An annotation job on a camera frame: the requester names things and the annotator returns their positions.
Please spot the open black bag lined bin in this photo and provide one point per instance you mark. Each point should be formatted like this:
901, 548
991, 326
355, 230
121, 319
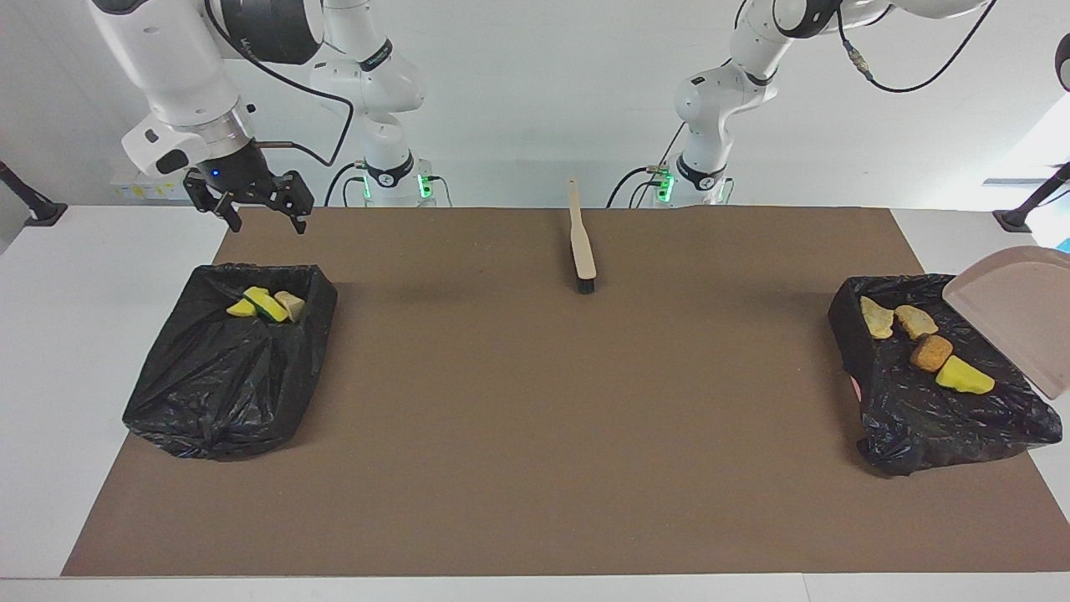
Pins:
217, 393

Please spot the white plastic box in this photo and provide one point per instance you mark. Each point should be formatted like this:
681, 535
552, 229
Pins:
134, 188

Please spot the black clamp stand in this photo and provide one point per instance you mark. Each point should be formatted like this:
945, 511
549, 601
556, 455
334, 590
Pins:
42, 213
1016, 219

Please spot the brown table mat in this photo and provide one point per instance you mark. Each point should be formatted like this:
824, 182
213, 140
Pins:
543, 460

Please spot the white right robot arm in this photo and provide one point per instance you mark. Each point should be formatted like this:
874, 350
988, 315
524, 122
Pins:
175, 67

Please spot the beige plastic dustpan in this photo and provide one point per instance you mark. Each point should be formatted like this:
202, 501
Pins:
1020, 309

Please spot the orange brown bread nugget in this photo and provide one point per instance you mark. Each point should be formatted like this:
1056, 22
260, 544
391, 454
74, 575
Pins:
930, 353

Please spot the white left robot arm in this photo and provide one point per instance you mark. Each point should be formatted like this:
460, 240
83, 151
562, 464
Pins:
719, 100

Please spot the yellow sponge piece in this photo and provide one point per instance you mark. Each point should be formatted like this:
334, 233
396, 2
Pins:
240, 308
267, 307
964, 376

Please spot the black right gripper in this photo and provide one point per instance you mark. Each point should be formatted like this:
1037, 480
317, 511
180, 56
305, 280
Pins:
238, 176

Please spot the beige rock chunk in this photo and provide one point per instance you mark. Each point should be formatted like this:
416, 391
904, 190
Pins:
876, 318
916, 321
292, 304

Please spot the beige hand brush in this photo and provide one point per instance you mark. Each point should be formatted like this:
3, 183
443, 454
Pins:
583, 247

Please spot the pink bin covered black bag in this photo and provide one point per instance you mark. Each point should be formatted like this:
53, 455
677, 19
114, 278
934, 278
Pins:
936, 418

